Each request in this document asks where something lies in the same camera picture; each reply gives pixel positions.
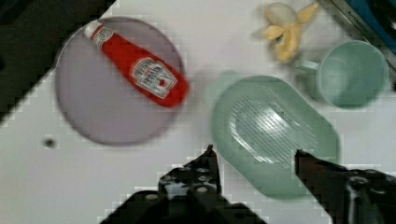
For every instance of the purple round plate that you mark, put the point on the purple round plate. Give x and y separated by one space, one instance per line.
96 99

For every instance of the green plastic cup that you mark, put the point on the green plastic cup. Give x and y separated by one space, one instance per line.
350 75

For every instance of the red ketchup bottle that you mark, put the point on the red ketchup bottle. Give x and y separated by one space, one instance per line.
148 73

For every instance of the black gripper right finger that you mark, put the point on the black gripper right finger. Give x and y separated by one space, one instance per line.
349 196

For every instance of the peeled toy banana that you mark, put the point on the peeled toy banana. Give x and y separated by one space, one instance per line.
286 28

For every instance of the green plastic strainer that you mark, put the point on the green plastic strainer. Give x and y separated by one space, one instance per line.
258 124

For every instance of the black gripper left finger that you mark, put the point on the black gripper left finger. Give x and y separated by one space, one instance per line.
190 194

